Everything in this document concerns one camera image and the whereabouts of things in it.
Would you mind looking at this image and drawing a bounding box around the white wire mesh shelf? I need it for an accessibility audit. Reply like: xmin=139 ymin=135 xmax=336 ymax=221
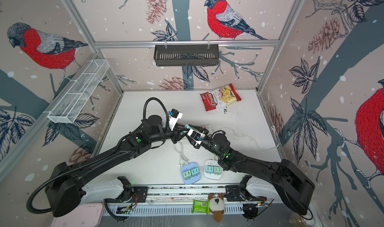
xmin=48 ymin=59 xmax=110 ymax=123

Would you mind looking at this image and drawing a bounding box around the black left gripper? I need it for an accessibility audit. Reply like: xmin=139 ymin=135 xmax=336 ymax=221
xmin=150 ymin=123 xmax=192 ymax=144

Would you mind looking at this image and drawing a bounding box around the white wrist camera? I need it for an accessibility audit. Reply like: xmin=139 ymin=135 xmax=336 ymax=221
xmin=187 ymin=129 xmax=206 ymax=148
xmin=169 ymin=109 xmax=183 ymax=131

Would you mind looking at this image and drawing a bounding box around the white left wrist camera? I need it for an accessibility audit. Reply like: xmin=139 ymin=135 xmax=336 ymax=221
xmin=169 ymin=109 xmax=183 ymax=131

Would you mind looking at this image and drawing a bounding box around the light green usb charger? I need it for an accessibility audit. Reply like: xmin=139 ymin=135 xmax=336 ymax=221
xmin=213 ymin=166 xmax=222 ymax=175

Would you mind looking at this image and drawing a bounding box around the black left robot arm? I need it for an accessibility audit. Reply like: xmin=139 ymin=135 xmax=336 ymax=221
xmin=26 ymin=109 xmax=187 ymax=217

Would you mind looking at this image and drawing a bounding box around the white power strip cable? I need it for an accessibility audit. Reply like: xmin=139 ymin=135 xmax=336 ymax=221
xmin=211 ymin=127 xmax=280 ymax=151

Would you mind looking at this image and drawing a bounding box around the white square power socket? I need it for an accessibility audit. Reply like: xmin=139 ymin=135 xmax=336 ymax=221
xmin=204 ymin=159 xmax=223 ymax=181

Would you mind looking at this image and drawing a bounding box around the white blue socket cable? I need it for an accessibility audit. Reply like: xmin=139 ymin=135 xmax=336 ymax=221
xmin=173 ymin=141 xmax=190 ymax=166

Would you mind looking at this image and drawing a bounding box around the red cassava chips bag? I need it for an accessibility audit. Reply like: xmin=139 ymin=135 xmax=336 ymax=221
xmin=200 ymin=84 xmax=242 ymax=111

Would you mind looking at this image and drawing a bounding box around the brown plush toy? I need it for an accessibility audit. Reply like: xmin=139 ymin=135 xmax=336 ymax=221
xmin=208 ymin=194 xmax=225 ymax=223

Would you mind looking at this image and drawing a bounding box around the pink tray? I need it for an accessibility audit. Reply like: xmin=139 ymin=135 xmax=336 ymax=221
xmin=51 ymin=203 xmax=105 ymax=227

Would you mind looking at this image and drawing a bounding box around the green wet wipes pack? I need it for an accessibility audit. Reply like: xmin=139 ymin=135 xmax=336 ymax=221
xmin=192 ymin=200 xmax=210 ymax=215

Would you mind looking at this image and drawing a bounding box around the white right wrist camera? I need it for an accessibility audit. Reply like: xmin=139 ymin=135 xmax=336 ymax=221
xmin=187 ymin=129 xmax=206 ymax=148

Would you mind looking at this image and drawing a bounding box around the glass jar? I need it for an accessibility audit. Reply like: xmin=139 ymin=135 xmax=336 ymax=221
xmin=288 ymin=213 xmax=306 ymax=227

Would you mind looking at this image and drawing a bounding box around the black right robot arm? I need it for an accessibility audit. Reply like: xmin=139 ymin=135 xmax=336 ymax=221
xmin=192 ymin=133 xmax=315 ymax=216

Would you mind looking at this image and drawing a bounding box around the black hanging wire basket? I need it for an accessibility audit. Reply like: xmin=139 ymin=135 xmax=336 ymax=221
xmin=154 ymin=44 xmax=220 ymax=67

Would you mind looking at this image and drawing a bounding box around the blue square power socket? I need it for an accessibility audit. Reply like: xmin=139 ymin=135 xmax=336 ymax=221
xmin=181 ymin=162 xmax=201 ymax=185

